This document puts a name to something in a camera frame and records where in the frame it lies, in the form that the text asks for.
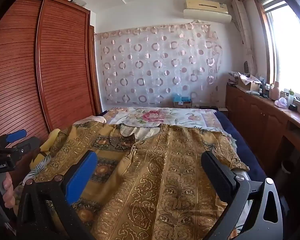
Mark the lilac crumpled bag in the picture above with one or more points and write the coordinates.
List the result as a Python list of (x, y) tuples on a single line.
[(280, 102)]

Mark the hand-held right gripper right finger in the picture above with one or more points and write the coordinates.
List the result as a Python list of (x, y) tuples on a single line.
[(217, 177)]

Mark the open cardboard box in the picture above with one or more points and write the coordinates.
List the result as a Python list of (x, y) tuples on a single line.
[(250, 85)]

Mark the patterned fabric bundle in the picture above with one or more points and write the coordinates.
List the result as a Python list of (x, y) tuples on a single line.
[(233, 77)]

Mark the long low wooden cabinet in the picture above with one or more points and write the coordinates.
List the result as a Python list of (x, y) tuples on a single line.
[(260, 122)]

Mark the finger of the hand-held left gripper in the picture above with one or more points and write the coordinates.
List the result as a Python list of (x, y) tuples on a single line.
[(15, 135), (27, 145)]

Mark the leaf print bedsheet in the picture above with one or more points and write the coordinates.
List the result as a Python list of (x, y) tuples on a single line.
[(36, 171)]

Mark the wooden-framed window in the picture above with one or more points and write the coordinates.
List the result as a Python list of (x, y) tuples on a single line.
[(290, 55)]

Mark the small cardboard box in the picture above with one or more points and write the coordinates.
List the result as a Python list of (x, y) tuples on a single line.
[(182, 104)]

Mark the tied pale window curtain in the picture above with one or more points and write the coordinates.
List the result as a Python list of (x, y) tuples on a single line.
[(242, 25)]

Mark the blue plastic bag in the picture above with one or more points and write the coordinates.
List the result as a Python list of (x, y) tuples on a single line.
[(181, 97)]

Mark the small black box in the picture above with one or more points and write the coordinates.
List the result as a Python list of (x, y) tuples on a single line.
[(293, 107)]

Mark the circle-patterned sheer curtain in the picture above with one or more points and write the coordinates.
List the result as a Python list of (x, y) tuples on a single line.
[(152, 62)]

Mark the green-capped bottle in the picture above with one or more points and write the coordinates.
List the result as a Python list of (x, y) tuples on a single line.
[(290, 97)]

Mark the golden patterned shirt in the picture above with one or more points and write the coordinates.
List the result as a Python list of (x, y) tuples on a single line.
[(165, 167)]

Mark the white air conditioner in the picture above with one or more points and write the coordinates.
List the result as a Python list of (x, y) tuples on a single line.
[(207, 15)]

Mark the wooden sliding-door wardrobe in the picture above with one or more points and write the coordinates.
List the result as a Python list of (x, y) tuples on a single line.
[(60, 67)]

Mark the person's left hand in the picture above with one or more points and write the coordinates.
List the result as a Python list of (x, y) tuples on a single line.
[(8, 183)]

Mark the beige pink cloth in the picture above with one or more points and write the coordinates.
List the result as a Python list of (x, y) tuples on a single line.
[(96, 118)]

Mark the yellow plush toy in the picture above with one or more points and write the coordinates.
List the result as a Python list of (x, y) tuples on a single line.
[(50, 140)]

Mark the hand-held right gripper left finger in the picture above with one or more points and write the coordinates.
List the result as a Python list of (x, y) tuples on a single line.
[(81, 177)]

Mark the floral quilt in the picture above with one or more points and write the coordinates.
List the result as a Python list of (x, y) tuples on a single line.
[(150, 116)]

